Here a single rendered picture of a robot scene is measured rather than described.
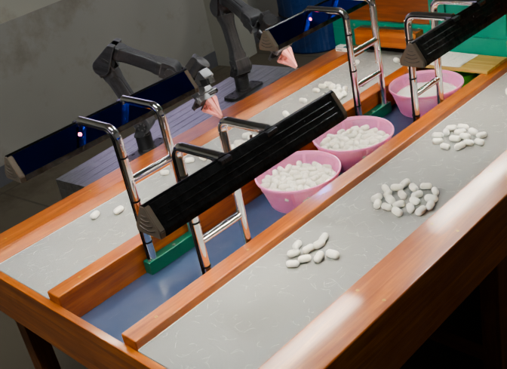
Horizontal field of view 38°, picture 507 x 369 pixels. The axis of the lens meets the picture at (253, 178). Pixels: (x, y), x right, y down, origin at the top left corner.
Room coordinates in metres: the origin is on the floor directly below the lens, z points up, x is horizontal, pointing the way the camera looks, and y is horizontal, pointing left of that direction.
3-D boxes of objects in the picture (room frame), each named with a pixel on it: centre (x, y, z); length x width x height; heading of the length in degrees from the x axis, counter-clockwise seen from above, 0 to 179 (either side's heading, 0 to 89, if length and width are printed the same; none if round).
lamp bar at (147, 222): (1.52, 0.00, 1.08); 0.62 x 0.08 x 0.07; 131
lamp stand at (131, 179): (1.88, 0.32, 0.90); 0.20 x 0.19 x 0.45; 131
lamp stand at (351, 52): (2.51, -0.42, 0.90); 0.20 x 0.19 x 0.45; 131
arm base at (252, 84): (3.06, -0.04, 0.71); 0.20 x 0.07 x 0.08; 136
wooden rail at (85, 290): (2.20, -0.12, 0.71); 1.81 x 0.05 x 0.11; 131
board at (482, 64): (2.62, -0.84, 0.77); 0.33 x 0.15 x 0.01; 41
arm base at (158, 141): (2.62, 0.38, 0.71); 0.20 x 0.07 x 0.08; 136
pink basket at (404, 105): (2.48, -0.68, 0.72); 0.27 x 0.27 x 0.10
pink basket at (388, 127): (2.19, -0.35, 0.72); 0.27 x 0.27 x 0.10
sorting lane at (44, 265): (2.34, 0.00, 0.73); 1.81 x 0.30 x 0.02; 131
